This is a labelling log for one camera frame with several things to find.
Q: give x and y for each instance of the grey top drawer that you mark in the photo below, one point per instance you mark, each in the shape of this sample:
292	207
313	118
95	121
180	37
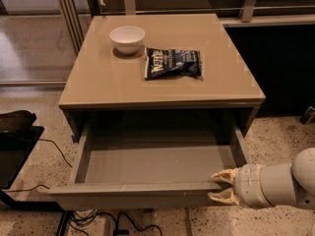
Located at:
121	168

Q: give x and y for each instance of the white ceramic bowl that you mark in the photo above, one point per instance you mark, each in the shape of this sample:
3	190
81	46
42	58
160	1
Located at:
127	40

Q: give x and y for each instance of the dark blue chip bag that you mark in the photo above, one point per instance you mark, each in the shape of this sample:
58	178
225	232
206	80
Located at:
167	61

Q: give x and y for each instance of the metal railing frame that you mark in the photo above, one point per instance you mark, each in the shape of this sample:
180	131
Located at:
233	13

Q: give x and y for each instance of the grey three-drawer cabinet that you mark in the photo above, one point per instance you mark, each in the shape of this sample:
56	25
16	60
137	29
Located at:
103	78

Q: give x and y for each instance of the black stand base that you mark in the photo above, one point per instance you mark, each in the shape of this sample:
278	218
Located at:
18	136

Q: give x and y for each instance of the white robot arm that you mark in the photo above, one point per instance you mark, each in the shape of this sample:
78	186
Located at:
290	184

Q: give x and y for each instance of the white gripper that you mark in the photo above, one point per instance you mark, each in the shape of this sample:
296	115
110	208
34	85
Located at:
248	185

